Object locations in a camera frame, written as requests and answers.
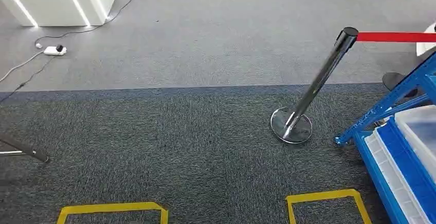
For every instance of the white power strip black plug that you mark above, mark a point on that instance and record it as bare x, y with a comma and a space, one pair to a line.
51, 50

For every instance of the steel bench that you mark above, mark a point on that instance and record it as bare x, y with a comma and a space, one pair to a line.
30, 151

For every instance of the clear plastic bin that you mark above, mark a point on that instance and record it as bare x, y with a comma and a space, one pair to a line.
419, 127

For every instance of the blue plastic crate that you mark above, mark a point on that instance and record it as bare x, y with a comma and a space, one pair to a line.
408, 161

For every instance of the white gridded tray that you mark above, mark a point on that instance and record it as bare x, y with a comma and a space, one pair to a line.
391, 178

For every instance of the blue metal rack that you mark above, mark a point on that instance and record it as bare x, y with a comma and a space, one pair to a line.
388, 103

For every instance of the red barrier belt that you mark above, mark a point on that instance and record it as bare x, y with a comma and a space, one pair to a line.
391, 37

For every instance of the white round object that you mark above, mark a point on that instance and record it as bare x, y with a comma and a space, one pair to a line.
425, 45

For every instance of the black round base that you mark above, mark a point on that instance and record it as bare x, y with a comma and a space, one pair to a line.
393, 79

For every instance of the white lit cabinet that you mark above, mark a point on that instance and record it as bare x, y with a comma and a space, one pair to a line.
51, 1

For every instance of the chrome stanchion post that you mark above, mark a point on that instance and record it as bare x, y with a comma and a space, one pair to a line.
320, 79

